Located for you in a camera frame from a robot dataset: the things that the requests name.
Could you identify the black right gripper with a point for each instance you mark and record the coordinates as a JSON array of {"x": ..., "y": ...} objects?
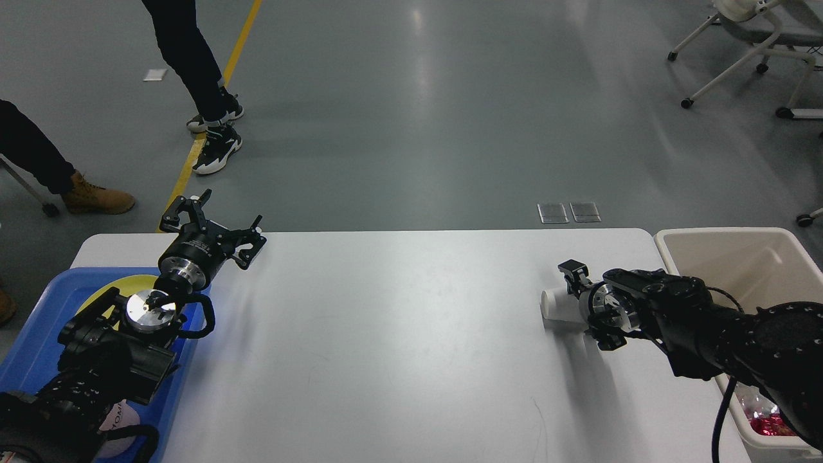
[{"x": 609, "y": 313}]

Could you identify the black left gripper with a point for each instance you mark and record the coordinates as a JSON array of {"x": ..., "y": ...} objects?
[{"x": 200, "y": 249}]

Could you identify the yellow plate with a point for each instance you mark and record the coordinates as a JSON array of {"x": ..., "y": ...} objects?
[{"x": 127, "y": 285}]

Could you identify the aluminium foil tray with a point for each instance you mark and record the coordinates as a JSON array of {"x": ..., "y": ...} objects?
[{"x": 753, "y": 402}]

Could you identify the crushed red soda can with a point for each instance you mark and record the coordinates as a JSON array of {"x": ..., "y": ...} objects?
[{"x": 772, "y": 425}]

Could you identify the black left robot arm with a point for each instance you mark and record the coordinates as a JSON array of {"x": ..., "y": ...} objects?
[{"x": 120, "y": 348}]

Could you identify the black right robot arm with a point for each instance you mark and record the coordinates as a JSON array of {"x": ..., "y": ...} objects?
[{"x": 777, "y": 350}]

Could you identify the black green sneaker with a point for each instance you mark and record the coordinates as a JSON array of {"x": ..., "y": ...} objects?
[{"x": 221, "y": 142}]

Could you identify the right floor outlet cover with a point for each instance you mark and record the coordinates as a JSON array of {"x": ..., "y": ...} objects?
[{"x": 585, "y": 212}]

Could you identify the floor outlet cover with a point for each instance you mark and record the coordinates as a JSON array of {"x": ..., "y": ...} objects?
[
  {"x": 553, "y": 213},
  {"x": 585, "y": 212}
]

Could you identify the left floor outlet cover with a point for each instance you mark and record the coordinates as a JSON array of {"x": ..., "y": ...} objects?
[{"x": 553, "y": 213}]

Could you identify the seated person black shoe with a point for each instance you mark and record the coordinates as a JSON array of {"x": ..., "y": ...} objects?
[{"x": 228, "y": 109}]

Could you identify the tan work boot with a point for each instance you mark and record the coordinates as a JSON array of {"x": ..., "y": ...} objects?
[{"x": 84, "y": 197}]

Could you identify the grey chair leg caster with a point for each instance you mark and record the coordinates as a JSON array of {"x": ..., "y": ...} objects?
[{"x": 49, "y": 209}]

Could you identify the beige plastic bin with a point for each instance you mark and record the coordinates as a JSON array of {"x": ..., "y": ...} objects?
[{"x": 756, "y": 268}]

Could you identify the pink mug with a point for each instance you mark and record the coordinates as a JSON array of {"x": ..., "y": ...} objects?
[{"x": 122, "y": 415}]

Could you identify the black trouser leg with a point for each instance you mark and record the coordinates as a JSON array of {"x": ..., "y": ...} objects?
[{"x": 27, "y": 147}]

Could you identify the blue plastic tray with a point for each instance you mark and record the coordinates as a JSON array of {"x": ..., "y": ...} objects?
[{"x": 32, "y": 360}]

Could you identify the white office chair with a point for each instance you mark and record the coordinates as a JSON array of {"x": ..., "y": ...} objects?
[{"x": 787, "y": 29}]

